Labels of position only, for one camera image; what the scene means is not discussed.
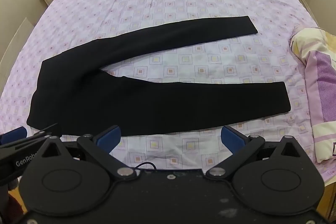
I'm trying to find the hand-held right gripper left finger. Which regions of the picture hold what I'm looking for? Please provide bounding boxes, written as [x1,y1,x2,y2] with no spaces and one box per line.
[34,125,138,180]

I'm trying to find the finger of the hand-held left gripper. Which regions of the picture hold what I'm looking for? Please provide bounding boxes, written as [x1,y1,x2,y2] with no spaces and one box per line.
[0,126,28,145]
[16,123,59,144]

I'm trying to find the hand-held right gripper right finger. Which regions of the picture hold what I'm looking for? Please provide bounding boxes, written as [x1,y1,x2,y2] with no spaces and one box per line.
[206,125,310,180]

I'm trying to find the black pants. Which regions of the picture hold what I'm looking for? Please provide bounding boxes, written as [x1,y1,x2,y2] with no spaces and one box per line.
[27,15,291,136]

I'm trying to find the purple and cream pillow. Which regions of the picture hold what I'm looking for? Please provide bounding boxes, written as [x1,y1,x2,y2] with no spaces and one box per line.
[290,27,336,163]

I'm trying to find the black cable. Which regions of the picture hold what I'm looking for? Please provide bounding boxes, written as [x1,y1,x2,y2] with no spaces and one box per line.
[134,161,157,171]

